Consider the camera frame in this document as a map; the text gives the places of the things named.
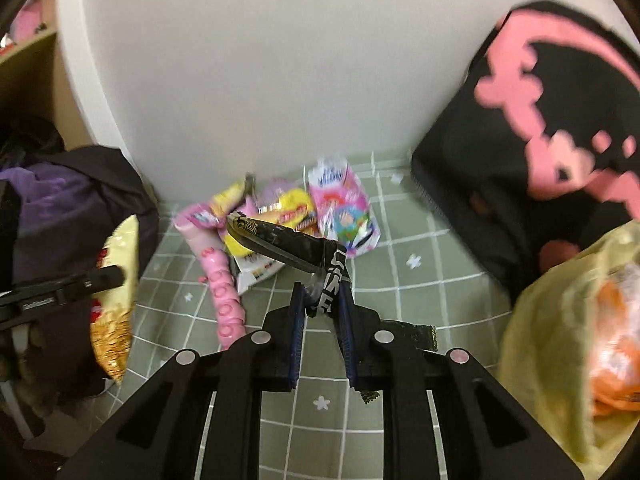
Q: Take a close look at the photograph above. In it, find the white paper packet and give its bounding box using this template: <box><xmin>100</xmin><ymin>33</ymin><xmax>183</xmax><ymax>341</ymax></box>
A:
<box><xmin>234</xmin><ymin>250</ymin><xmax>287</xmax><ymax>297</ymax></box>

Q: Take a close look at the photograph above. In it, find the black snack wrapper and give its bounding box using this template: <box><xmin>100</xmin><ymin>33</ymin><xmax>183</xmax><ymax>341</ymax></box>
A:
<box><xmin>226</xmin><ymin>212</ymin><xmax>437</xmax><ymax>406</ymax></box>

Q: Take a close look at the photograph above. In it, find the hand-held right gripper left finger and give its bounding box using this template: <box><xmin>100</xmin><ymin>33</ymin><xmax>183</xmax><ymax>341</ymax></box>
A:
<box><xmin>54</xmin><ymin>281</ymin><xmax>307</xmax><ymax>480</ymax></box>

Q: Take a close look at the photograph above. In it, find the purple translucent packet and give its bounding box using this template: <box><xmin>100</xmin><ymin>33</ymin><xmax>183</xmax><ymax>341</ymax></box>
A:
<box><xmin>255</xmin><ymin>176</ymin><xmax>302</xmax><ymax>208</ymax></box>

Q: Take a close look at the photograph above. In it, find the wooden shelf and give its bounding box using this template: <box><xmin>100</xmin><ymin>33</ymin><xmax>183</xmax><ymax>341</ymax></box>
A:
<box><xmin>0</xmin><ymin>0</ymin><xmax>97</xmax><ymax>153</ymax></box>

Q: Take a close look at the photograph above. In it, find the green checked tablecloth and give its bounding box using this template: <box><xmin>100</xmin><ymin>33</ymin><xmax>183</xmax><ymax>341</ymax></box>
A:
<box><xmin>102</xmin><ymin>152</ymin><xmax>517</xmax><ymax>480</ymax></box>

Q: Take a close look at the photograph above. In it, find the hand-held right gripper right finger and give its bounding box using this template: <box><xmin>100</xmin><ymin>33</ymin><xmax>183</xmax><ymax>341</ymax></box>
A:
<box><xmin>339</xmin><ymin>285</ymin><xmax>586</xmax><ymax>480</ymax></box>

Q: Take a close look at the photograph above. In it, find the yellow noodle snack packet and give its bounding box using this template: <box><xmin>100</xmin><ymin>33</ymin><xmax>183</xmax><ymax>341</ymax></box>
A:
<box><xmin>89</xmin><ymin>214</ymin><xmax>141</xmax><ymax>386</ymax></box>

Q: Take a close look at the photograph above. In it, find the pink white cartoon packet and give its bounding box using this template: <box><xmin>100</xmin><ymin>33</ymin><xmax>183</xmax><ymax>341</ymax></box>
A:
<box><xmin>306</xmin><ymin>156</ymin><xmax>382</xmax><ymax>259</ymax></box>

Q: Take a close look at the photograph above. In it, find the orange snack packet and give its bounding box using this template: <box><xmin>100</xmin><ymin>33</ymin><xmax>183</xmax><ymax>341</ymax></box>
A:
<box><xmin>589</xmin><ymin>264</ymin><xmax>640</xmax><ymax>417</ymax></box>

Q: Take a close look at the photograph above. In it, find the yellow snack wrapper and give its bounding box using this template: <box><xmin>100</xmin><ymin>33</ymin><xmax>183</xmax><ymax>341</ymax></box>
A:
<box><xmin>209</xmin><ymin>179</ymin><xmax>255</xmax><ymax>257</ymax></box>

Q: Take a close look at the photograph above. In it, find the pink caterpillar toy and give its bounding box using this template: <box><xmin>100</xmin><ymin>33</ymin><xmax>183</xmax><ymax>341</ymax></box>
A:
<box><xmin>172</xmin><ymin>200</ymin><xmax>248</xmax><ymax>352</ymax></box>

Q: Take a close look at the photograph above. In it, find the purple and black jacket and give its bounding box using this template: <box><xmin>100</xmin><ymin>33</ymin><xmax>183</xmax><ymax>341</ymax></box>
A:
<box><xmin>0</xmin><ymin>115</ymin><xmax>162</xmax><ymax>443</ymax></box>

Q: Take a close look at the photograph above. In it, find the pink plush toy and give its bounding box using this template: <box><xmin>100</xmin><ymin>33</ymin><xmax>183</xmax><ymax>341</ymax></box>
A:
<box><xmin>9</xmin><ymin>0</ymin><xmax>50</xmax><ymax>42</ymax></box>

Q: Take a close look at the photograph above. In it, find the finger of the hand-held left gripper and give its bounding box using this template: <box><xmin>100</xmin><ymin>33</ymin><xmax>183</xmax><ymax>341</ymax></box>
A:
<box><xmin>60</xmin><ymin>265</ymin><xmax>126</xmax><ymax>297</ymax></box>

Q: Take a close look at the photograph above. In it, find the yellow wafer packet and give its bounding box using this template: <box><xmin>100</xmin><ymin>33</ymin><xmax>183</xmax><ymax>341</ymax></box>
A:
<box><xmin>257</xmin><ymin>187</ymin><xmax>321</xmax><ymax>237</ymax></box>

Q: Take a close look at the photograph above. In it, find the black cushion pink print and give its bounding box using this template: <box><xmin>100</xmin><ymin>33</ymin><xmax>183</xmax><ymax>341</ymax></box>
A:
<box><xmin>410</xmin><ymin>1</ymin><xmax>640</xmax><ymax>302</ymax></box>

